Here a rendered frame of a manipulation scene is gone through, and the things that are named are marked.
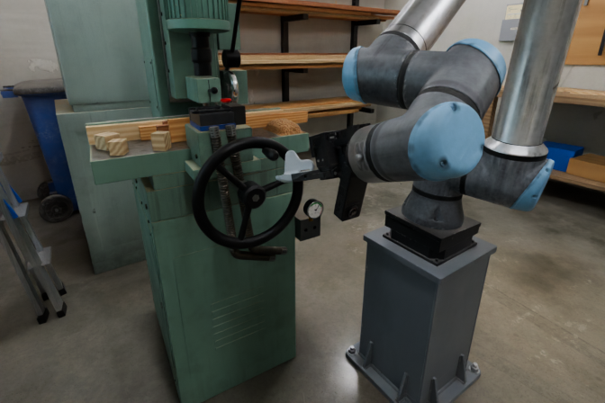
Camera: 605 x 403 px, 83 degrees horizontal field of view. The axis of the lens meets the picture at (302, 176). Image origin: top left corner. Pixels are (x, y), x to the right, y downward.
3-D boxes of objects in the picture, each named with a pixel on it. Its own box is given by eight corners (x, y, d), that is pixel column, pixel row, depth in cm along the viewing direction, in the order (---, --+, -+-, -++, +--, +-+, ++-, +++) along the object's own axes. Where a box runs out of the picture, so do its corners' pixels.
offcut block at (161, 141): (171, 147, 92) (169, 130, 90) (166, 151, 88) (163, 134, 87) (158, 147, 92) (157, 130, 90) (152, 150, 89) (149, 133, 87)
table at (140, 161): (94, 199, 74) (88, 173, 72) (92, 163, 99) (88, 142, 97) (326, 158, 103) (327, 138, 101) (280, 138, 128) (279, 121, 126)
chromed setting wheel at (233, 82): (233, 109, 118) (230, 71, 113) (221, 104, 128) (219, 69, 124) (241, 108, 119) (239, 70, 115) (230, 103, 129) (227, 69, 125)
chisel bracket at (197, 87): (199, 109, 100) (195, 78, 97) (187, 102, 112) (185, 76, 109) (223, 106, 104) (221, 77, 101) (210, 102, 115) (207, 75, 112)
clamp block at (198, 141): (199, 169, 84) (195, 133, 81) (186, 156, 95) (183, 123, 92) (255, 160, 91) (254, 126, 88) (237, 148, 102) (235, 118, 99)
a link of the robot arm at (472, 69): (429, 31, 52) (391, 85, 47) (516, 32, 45) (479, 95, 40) (435, 82, 58) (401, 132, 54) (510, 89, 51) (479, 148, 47)
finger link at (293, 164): (272, 154, 68) (314, 146, 64) (277, 183, 68) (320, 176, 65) (264, 155, 65) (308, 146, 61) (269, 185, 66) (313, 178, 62)
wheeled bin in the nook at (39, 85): (39, 229, 234) (-4, 84, 202) (37, 203, 275) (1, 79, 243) (139, 206, 271) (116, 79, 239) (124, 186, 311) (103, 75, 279)
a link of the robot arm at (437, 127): (500, 136, 43) (468, 196, 39) (421, 147, 54) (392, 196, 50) (461, 78, 40) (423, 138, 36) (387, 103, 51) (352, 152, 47)
